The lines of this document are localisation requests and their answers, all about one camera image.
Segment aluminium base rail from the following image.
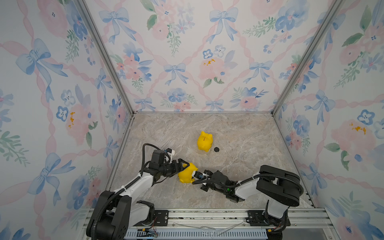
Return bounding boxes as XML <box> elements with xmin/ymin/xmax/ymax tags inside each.
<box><xmin>123</xmin><ymin>208</ymin><xmax>341</xmax><ymax>240</ymax></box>

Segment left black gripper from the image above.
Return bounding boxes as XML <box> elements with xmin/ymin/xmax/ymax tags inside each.
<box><xmin>159</xmin><ymin>158</ymin><xmax>189</xmax><ymax>178</ymax></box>

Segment left aluminium corner post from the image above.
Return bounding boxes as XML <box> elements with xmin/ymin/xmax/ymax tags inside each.
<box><xmin>74</xmin><ymin>0</ymin><xmax>134</xmax><ymax>117</ymax></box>

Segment right aluminium corner post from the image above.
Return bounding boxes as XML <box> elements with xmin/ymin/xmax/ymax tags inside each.
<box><xmin>271</xmin><ymin>0</ymin><xmax>344</xmax><ymax>117</ymax></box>

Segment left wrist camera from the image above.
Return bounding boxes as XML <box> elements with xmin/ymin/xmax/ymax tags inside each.
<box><xmin>164</xmin><ymin>148</ymin><xmax>175</xmax><ymax>164</ymax></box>

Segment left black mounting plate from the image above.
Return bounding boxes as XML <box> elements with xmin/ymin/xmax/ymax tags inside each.
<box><xmin>149</xmin><ymin>210</ymin><xmax>170</xmax><ymax>227</ymax></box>

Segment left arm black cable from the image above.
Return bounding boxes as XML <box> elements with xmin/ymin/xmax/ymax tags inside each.
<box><xmin>89</xmin><ymin>143</ymin><xmax>164</xmax><ymax>240</ymax></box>

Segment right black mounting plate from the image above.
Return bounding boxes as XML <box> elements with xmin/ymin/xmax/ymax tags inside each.
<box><xmin>247</xmin><ymin>209</ymin><xmax>291</xmax><ymax>227</ymax></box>

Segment black mounting plate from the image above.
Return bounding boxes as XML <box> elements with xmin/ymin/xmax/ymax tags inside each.
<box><xmin>247</xmin><ymin>209</ymin><xmax>291</xmax><ymax>227</ymax></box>
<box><xmin>149</xmin><ymin>210</ymin><xmax>170</xmax><ymax>227</ymax></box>

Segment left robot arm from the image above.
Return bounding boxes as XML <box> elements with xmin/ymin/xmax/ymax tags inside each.
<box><xmin>86</xmin><ymin>147</ymin><xmax>190</xmax><ymax>240</ymax></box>

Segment yellow piggy bank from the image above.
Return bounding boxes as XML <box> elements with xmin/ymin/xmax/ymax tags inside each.
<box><xmin>179</xmin><ymin>163</ymin><xmax>199</xmax><ymax>184</ymax></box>
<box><xmin>197</xmin><ymin>131</ymin><xmax>213</xmax><ymax>152</ymax></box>

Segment aluminium corner post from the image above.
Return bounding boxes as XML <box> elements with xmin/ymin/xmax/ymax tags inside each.
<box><xmin>74</xmin><ymin>0</ymin><xmax>134</xmax><ymax>117</ymax></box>
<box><xmin>271</xmin><ymin>0</ymin><xmax>344</xmax><ymax>117</ymax></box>

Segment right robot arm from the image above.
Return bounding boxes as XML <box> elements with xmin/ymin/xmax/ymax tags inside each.
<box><xmin>192</xmin><ymin>165</ymin><xmax>304</xmax><ymax>231</ymax></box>

